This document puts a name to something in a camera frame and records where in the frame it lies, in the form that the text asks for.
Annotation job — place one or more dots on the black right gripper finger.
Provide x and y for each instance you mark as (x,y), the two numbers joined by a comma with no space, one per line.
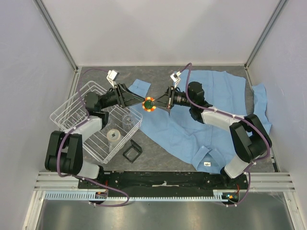
(161,105)
(164,98)

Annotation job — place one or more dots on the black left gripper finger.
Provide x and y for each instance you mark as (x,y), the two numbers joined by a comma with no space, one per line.
(134,101)
(136,92)

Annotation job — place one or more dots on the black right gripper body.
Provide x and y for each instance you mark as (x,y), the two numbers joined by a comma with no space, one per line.
(176,98)

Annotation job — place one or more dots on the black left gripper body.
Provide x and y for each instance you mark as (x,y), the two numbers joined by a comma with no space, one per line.
(113,97)

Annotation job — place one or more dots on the light blue button shirt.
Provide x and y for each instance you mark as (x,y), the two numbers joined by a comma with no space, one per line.
(207,148)

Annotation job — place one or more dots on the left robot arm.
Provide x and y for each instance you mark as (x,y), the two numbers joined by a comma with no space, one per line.
(65,148)

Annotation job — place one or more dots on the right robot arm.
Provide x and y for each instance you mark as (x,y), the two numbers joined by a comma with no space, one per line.
(250,139)

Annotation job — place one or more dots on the clear glass with base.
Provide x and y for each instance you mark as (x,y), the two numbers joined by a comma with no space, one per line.
(128,122)

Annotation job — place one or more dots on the clear drinking glass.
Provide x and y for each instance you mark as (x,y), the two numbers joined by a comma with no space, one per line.
(114,137)

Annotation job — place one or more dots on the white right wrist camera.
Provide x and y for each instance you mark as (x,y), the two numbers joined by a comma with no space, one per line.
(176,78)

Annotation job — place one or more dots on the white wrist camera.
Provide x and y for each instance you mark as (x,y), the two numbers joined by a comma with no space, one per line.
(176,78)
(111,77)

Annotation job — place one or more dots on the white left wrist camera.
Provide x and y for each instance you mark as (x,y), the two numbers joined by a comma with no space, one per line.
(111,77)

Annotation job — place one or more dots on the white wire dish rack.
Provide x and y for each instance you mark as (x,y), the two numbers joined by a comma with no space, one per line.
(95,143)

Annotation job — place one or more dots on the small black square frame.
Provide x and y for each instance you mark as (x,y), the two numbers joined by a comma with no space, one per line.
(133,152)

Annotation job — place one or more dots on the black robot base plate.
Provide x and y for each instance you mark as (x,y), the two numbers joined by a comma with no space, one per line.
(170,183)

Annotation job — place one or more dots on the light blue cable duct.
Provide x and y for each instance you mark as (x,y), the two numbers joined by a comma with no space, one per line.
(94,196)

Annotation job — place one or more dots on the aluminium frame rail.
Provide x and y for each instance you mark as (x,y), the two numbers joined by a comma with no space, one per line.
(46,181)

